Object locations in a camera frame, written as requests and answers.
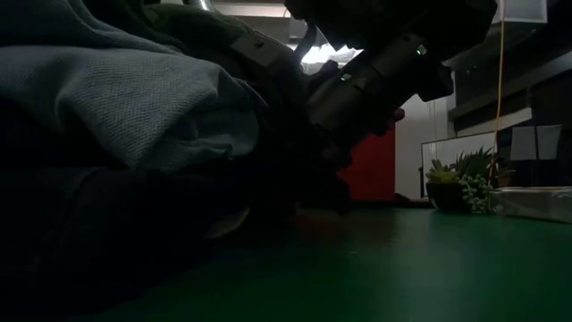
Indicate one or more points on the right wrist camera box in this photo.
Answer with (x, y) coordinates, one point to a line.
(435, 85)

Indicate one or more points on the clear package with orange label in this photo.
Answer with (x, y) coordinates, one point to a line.
(532, 203)

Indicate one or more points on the green table mat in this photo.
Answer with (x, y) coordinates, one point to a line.
(402, 268)

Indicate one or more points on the red plastic laundry bin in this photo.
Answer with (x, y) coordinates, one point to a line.
(373, 170)

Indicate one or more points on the succulent plant in black pot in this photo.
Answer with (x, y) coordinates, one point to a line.
(460, 188)

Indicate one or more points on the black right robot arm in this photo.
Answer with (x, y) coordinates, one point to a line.
(402, 22)

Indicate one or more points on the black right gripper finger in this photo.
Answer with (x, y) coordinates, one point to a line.
(335, 183)

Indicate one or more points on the dark blue jeans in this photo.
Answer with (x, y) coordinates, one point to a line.
(111, 232)

